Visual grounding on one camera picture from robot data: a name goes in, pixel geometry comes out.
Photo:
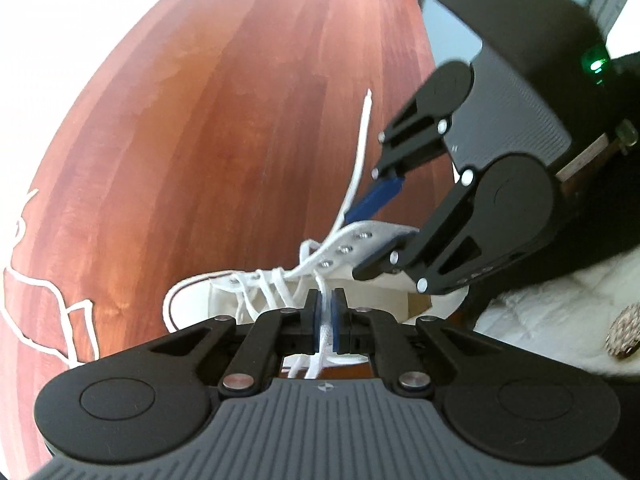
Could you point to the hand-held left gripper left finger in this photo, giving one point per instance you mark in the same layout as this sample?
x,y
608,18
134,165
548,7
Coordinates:
x,y
315,320

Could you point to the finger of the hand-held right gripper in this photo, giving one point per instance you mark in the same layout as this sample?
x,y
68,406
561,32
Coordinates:
x,y
380,265
375,200

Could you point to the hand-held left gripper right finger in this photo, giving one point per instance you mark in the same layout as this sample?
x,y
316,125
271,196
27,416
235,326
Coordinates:
x,y
339,320

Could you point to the white threaded shoelace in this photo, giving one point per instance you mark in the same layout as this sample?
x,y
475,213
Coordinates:
x,y
326,320

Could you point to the cream high-top canvas shoe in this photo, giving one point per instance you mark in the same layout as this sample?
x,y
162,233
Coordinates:
x,y
220,295

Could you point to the white fleece cloth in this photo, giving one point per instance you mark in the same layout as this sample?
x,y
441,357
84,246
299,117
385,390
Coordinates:
x,y
550,320

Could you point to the round woven button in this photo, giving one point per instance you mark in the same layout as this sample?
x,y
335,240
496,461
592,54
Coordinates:
x,y
625,332

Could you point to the loose white shoelace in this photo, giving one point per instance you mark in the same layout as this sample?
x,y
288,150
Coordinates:
x,y
25,278

